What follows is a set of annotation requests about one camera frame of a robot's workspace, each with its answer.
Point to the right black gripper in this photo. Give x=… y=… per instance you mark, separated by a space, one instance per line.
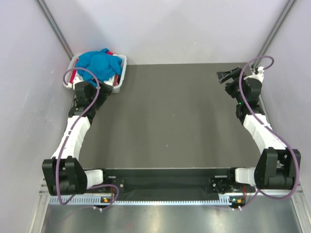
x=222 y=76

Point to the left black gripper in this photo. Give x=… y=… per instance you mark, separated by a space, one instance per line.
x=107 y=87

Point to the blue t shirt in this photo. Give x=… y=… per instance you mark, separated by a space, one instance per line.
x=101 y=63

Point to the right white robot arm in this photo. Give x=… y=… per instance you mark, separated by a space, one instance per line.
x=275 y=168

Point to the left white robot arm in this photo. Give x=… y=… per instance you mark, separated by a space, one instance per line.
x=63 y=173

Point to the white t shirt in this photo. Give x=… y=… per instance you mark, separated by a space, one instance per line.
x=113 y=81

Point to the white plastic bin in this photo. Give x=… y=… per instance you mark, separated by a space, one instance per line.
x=71 y=74

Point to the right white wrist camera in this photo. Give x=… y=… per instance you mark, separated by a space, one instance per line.
x=258 y=74

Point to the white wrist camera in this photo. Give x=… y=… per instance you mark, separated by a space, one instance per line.
x=71 y=84
x=258 y=74

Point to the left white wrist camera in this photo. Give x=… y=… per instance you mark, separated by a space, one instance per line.
x=71 y=84

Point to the grey slotted cable duct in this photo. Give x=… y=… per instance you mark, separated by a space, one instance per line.
x=105 y=200

